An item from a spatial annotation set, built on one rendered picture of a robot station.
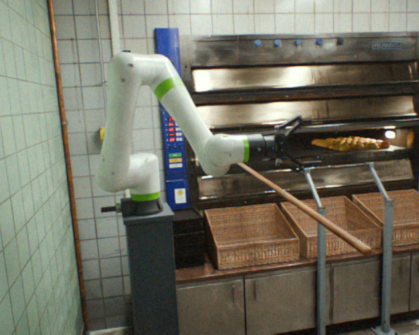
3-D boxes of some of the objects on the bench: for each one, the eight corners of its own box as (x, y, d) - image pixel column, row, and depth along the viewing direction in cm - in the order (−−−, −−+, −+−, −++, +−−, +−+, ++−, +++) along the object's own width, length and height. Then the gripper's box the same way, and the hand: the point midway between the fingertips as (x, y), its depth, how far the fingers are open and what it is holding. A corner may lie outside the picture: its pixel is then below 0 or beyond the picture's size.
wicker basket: (205, 244, 297) (203, 209, 293) (276, 236, 307) (275, 202, 302) (217, 271, 250) (215, 229, 246) (300, 260, 260) (300, 221, 255)
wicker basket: (350, 226, 320) (350, 194, 315) (412, 220, 329) (413, 187, 324) (386, 248, 273) (386, 210, 268) (457, 239, 282) (459, 202, 277)
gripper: (257, 110, 136) (316, 107, 139) (259, 181, 140) (316, 175, 144) (264, 110, 129) (325, 107, 132) (266, 185, 133) (325, 179, 136)
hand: (318, 143), depth 138 cm, fingers open, 13 cm apart
